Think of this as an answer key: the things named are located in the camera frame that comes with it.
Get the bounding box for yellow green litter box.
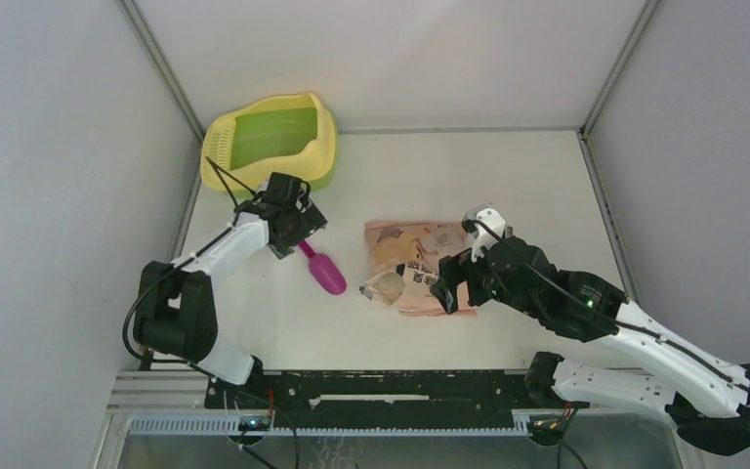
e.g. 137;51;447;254
200;92;338;194

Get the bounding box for pink cat litter bag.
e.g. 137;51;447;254
358;221;473;317

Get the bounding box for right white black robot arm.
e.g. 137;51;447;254
431;236;750;456

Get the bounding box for magenta plastic scoop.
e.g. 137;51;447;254
298;241;347;296

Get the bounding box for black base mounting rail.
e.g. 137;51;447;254
204;369;566;428

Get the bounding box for right black cable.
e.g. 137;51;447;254
462;220;750;429

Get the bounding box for left black cable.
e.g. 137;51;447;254
121;154;299;469

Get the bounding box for black cable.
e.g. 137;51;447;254
121;154;299;469
462;220;750;429

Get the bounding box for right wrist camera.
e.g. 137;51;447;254
462;204;507;263

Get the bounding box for white slotted cable duct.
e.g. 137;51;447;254
128;412;563;437

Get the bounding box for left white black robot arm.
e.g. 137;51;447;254
124;172;327;407

